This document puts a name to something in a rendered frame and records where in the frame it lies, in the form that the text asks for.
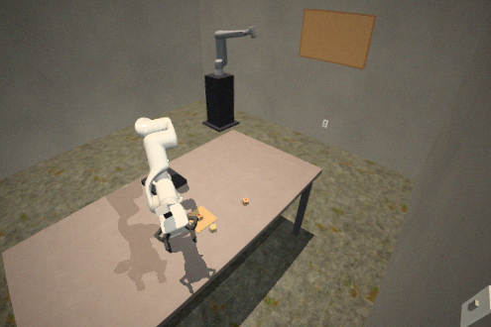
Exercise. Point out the tan flat mat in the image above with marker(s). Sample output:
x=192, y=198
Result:
x=208, y=218

